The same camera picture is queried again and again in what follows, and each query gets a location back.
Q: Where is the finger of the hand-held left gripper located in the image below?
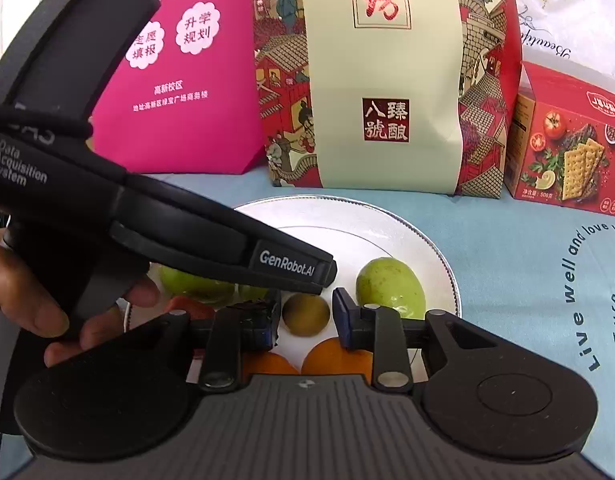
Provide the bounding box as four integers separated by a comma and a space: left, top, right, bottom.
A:
110, 175, 338, 296

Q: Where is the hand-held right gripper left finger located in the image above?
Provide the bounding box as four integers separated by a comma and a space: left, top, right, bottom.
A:
160, 300, 282, 393

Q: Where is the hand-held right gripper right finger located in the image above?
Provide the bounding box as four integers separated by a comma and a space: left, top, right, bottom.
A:
332, 287, 498, 391

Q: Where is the small brown kiwi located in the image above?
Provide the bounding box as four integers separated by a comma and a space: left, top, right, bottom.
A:
282, 292, 331, 334

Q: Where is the orange mandarin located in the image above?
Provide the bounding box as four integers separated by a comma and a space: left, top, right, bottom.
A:
242, 351, 301, 376
301, 337, 375, 376

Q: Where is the small red tomato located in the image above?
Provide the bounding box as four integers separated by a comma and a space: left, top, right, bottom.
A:
165, 296, 216, 321

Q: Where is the large green jujube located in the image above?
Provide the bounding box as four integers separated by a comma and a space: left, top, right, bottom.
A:
158, 262, 236, 306
356, 257, 427, 321

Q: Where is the white plate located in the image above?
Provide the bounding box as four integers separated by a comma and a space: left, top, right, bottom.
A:
122, 195, 461, 376

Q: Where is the person's left hand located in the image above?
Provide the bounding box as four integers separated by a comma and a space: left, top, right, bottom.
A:
0, 230, 161, 368

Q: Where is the pink paper bag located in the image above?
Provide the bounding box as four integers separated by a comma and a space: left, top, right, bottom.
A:
90, 0, 268, 176

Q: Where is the teal printed tablecloth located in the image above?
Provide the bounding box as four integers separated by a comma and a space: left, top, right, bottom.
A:
138, 170, 615, 466

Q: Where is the red and cream printed bag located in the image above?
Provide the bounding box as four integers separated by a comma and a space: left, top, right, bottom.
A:
250, 0, 523, 201

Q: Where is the red cracker box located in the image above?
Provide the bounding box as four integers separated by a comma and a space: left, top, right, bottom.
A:
505, 60, 615, 218

